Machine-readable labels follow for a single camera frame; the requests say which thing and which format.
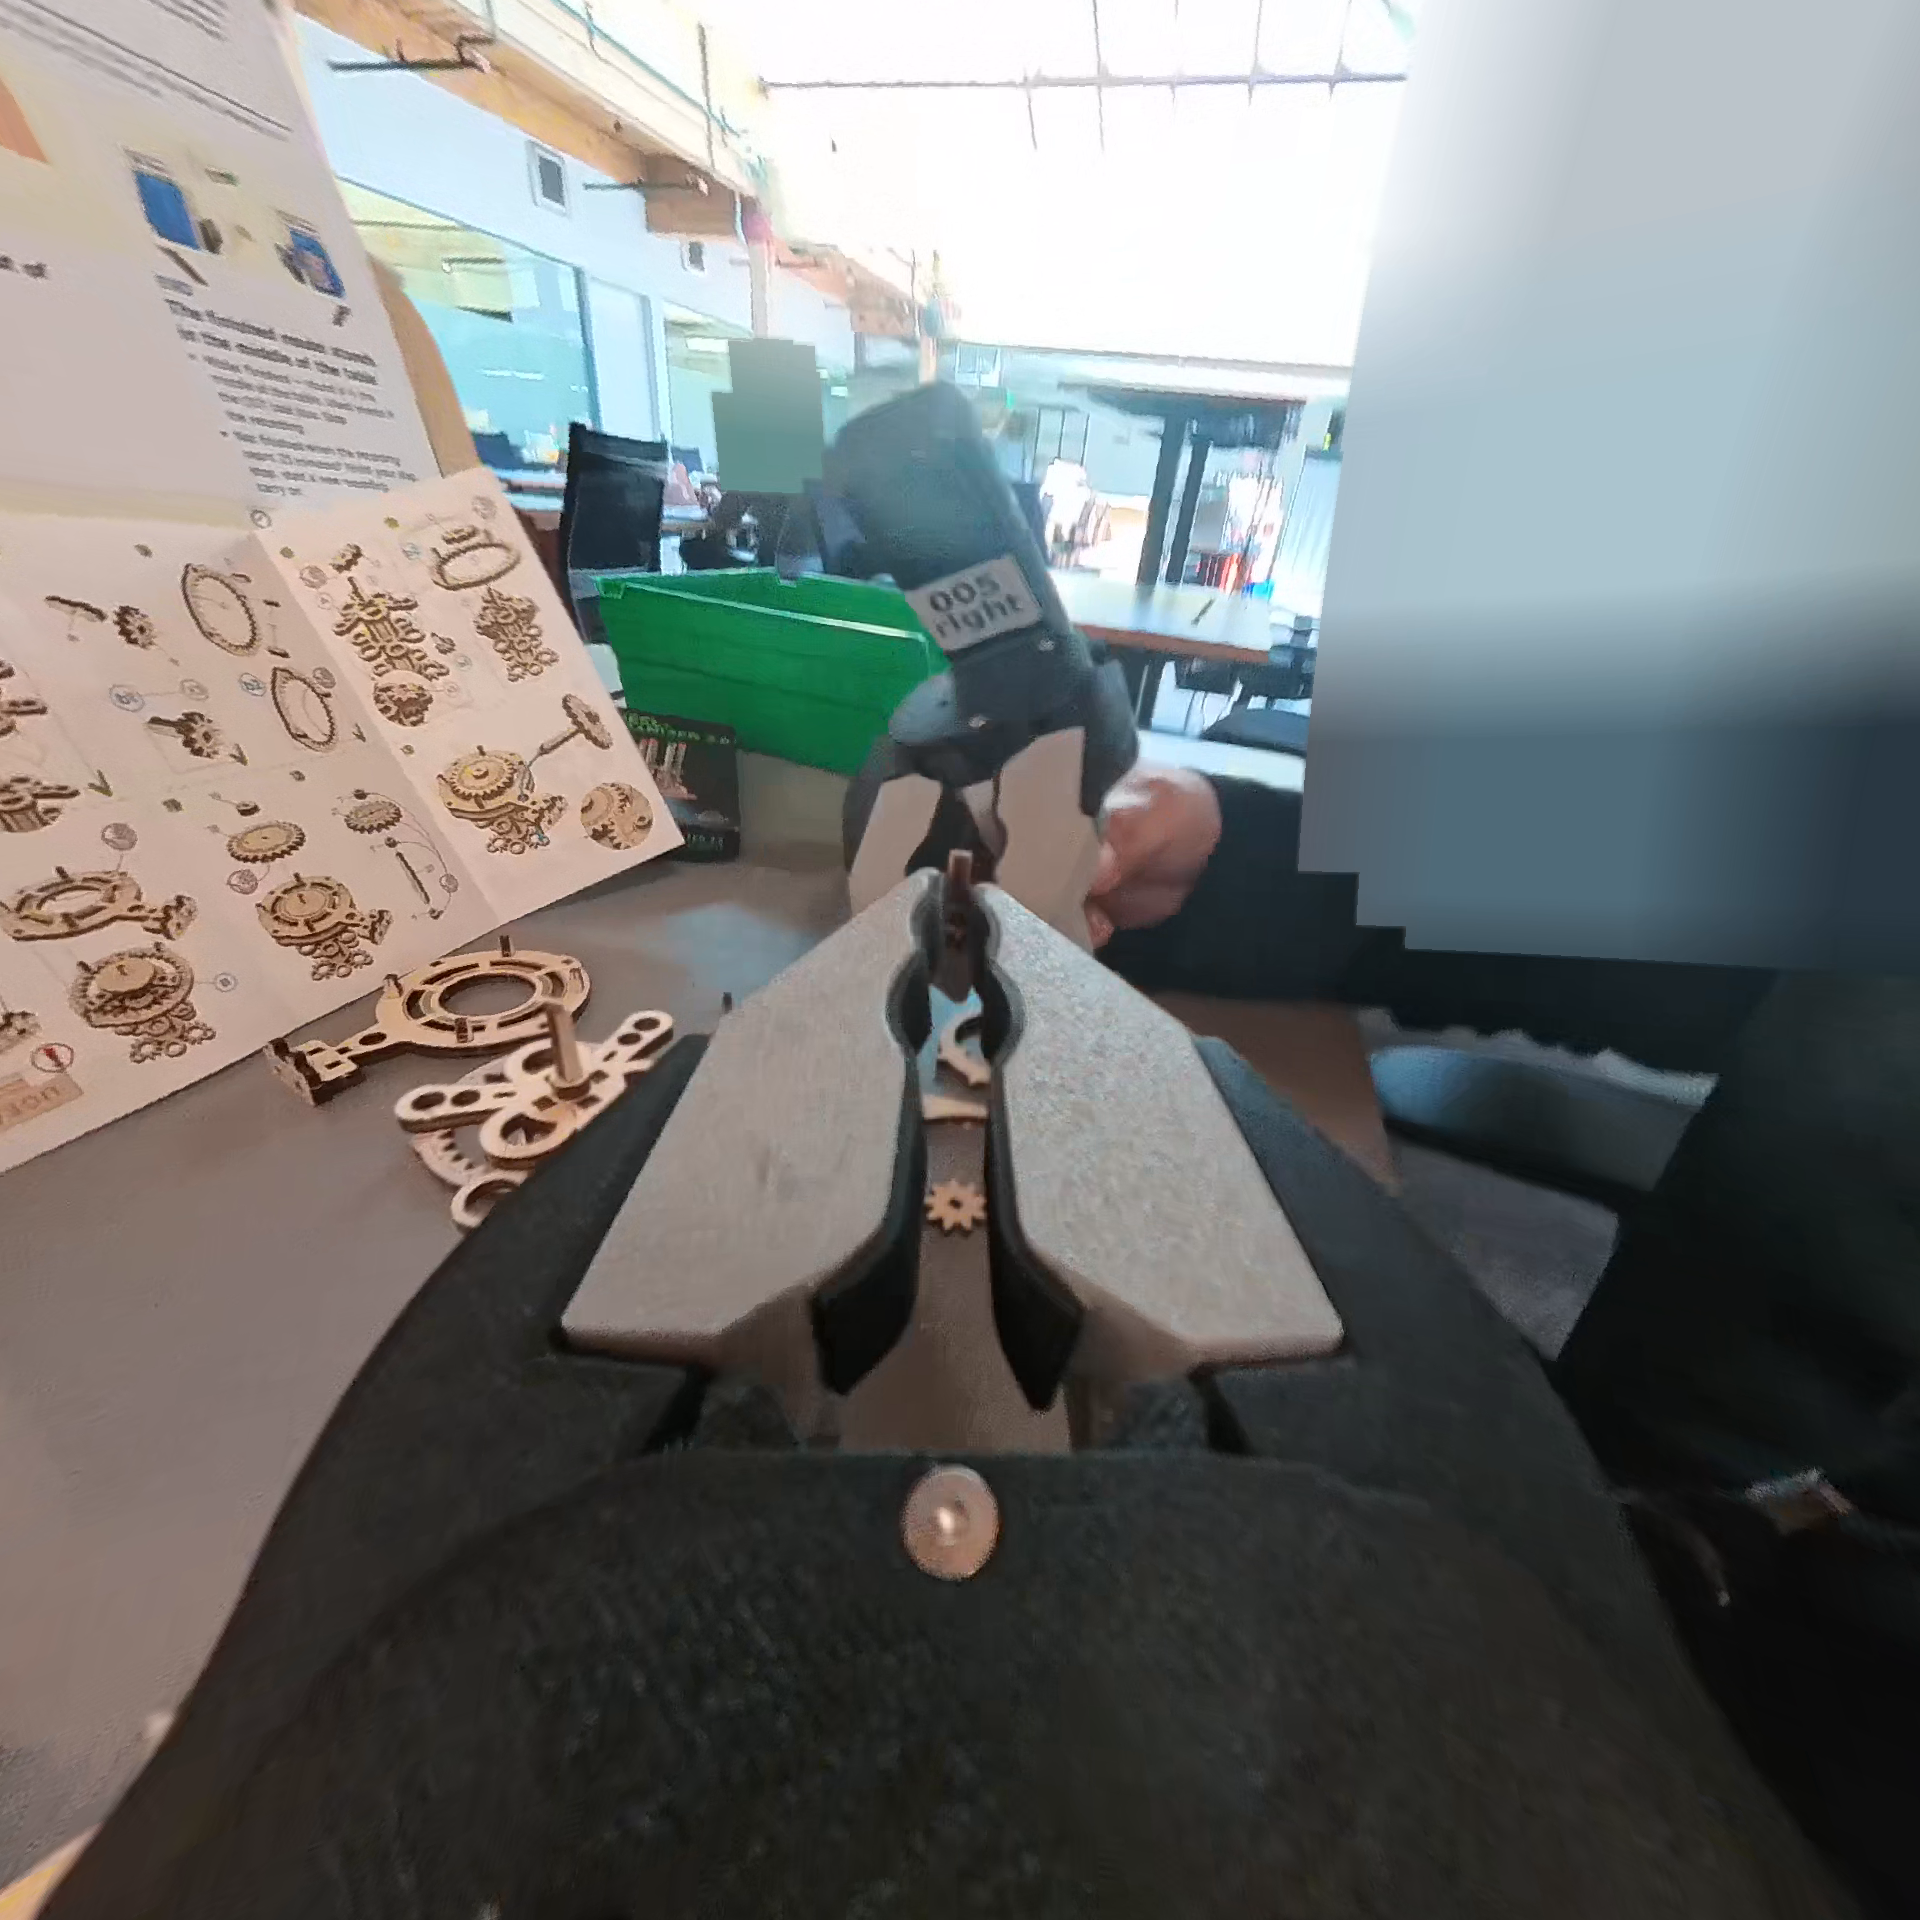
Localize person's right forearm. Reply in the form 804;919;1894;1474
1106;768;1771;1039

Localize green plastic bin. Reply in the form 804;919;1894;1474
593;567;950;777

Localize dark printed product box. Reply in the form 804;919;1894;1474
620;702;744;867

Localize paper instruction sheet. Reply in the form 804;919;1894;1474
0;0;688;1176

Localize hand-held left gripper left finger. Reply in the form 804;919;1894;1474
561;871;944;1396

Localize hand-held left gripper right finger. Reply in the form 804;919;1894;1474
965;883;1347;1414

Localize small curved wooden part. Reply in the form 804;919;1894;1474
920;990;1003;1127

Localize wooden background table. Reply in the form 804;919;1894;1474
1046;576;1281;672

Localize person's black jacket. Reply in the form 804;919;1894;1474
1552;961;1920;1920

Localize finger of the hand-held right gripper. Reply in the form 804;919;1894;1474
979;721;1106;951
843;768;980;922

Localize wooden ring frame part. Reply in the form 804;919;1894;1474
268;935;597;1108

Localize wooden gear model assembly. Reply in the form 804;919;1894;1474
394;1002;678;1234

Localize person's right hand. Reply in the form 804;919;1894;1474
1089;767;1228;942

